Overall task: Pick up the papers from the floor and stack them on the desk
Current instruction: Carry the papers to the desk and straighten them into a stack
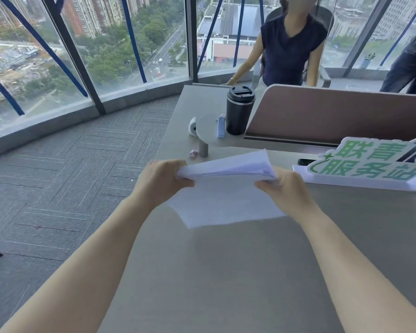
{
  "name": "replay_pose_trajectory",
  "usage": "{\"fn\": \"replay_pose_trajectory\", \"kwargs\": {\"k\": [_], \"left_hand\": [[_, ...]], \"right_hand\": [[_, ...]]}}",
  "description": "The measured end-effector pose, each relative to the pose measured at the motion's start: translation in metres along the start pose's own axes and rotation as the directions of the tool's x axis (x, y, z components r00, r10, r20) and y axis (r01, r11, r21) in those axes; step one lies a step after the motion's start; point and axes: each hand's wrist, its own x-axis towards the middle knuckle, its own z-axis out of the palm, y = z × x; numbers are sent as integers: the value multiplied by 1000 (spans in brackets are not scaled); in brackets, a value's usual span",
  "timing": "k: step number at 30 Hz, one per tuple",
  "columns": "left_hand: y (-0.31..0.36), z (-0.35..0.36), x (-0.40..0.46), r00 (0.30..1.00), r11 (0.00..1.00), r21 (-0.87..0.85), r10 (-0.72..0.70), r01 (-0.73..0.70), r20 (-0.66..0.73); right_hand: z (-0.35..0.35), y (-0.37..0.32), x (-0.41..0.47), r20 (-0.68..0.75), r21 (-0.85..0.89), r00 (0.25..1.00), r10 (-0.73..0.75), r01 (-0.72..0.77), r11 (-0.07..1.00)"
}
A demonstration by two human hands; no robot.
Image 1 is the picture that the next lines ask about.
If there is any black travel mug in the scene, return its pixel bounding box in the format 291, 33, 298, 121
226, 85, 256, 136

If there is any brown desk divider panel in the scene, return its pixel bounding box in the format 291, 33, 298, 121
244, 84, 416, 148

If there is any grey office chair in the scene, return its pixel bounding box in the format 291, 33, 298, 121
251, 6, 335, 90

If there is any person's right forearm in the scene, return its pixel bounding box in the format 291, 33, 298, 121
294, 207, 416, 333

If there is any person's right hand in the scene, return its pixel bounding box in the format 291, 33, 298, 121
255, 167, 315, 225

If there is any person's left hand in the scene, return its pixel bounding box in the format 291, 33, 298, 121
136, 160, 196, 206

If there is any person's left forearm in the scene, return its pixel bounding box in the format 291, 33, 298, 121
0, 192, 160, 333

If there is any green and white sign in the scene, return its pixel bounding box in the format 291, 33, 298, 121
293, 132, 416, 193

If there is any white paper sheet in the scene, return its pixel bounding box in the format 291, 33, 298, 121
167, 149, 288, 229

